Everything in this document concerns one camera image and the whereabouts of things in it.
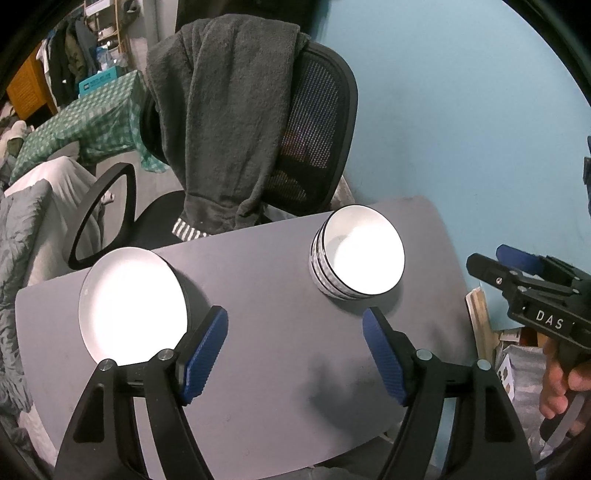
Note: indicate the large white plate stack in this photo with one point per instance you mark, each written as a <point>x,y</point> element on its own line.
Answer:
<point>131,306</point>

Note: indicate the black mesh office chair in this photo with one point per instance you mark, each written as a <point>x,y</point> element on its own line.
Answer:
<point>306,174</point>

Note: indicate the teal box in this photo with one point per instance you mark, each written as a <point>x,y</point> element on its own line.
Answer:
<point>98,80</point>

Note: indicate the person's right hand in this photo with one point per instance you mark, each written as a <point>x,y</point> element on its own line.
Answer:
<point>556,384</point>

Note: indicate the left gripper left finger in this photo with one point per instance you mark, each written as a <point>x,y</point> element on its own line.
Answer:
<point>102,440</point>

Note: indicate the wooden frame by wall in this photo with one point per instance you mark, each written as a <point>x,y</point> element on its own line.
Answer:
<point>486,339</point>

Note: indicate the green checkered cloth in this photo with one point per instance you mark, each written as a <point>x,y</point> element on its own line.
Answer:
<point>105,123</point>

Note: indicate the wooden dresser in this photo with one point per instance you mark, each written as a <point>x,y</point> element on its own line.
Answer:
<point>28,91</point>

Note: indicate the white ribbed bowl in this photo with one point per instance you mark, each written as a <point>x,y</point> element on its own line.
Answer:
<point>356,254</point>

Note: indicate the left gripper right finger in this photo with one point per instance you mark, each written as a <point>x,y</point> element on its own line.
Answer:
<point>487,440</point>

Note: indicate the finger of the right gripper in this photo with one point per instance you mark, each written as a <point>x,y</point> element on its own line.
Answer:
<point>516,259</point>
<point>505,279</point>

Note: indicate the grey quilted comforter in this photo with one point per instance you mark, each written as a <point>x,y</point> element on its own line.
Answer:
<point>22,214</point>

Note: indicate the dark grey towel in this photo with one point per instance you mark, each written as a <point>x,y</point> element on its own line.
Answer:
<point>221,87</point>

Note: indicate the white pillow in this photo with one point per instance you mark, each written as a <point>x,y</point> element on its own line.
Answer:
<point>70,182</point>

